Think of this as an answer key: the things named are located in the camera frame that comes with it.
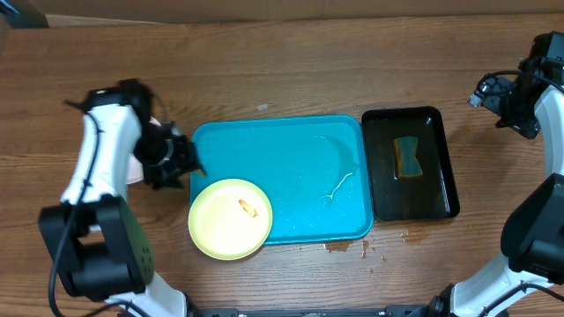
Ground black water tray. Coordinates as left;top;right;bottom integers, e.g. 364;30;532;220
361;107;461;221

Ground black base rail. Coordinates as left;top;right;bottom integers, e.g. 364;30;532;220
189;305;431;317

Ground yellow plate with smear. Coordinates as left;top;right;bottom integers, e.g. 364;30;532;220
188;179;273;261

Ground dark object top-left corner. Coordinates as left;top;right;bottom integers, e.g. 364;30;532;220
1;0;49;28

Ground green yellow sponge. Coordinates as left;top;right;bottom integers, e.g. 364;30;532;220
393;136;423;178

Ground white plate with red smear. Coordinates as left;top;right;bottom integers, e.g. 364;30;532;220
125;116;162;186

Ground teal plastic tray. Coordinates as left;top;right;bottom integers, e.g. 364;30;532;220
190;114;375;245

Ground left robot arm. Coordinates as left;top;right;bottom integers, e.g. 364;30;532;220
38;78;205;316

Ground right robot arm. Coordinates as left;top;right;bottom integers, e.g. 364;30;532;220
413;31;563;317

